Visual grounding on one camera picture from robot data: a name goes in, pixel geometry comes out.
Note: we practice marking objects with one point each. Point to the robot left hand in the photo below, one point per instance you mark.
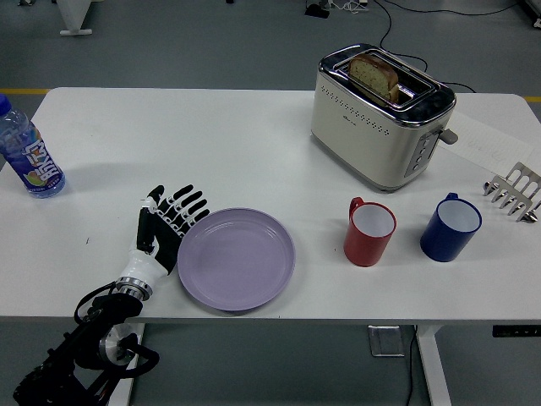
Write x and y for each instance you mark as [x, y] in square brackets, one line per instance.
[165, 237]

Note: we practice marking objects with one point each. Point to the purple round plate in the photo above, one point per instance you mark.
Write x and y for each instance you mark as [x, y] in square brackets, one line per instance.
[236, 260]

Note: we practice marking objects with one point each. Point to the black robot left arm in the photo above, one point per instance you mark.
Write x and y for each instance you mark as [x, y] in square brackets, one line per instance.
[91, 351]

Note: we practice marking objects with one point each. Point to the blue drink bottle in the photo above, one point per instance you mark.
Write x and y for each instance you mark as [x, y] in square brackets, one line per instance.
[36, 162]

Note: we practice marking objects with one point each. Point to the red mug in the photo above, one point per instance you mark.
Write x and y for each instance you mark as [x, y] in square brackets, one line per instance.
[365, 249]

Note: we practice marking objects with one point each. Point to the cream steel toaster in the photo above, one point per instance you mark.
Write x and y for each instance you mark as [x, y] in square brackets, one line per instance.
[363, 144]

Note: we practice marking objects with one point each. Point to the white furniture foot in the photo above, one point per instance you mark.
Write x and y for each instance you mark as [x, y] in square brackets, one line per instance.
[72, 17]

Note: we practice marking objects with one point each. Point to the toasted bread slice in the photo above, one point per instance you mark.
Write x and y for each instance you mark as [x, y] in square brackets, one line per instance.
[374, 76]

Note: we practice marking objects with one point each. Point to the black floor device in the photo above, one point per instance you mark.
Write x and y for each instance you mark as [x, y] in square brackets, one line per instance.
[317, 11]

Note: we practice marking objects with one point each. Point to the blue mug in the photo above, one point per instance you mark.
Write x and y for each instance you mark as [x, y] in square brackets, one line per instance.
[444, 243]

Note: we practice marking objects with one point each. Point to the white paper sheet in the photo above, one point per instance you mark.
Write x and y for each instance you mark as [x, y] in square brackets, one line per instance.
[494, 146]

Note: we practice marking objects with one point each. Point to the silver metal rack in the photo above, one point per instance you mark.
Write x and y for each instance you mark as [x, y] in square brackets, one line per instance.
[517, 186]

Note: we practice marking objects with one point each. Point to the black table control panel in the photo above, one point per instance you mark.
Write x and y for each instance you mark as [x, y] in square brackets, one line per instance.
[515, 331]

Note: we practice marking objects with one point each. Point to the white furniture piece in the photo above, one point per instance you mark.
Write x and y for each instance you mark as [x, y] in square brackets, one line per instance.
[533, 10]

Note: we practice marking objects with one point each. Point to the clear plastic bracket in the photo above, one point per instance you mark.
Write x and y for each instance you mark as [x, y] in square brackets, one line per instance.
[386, 341]

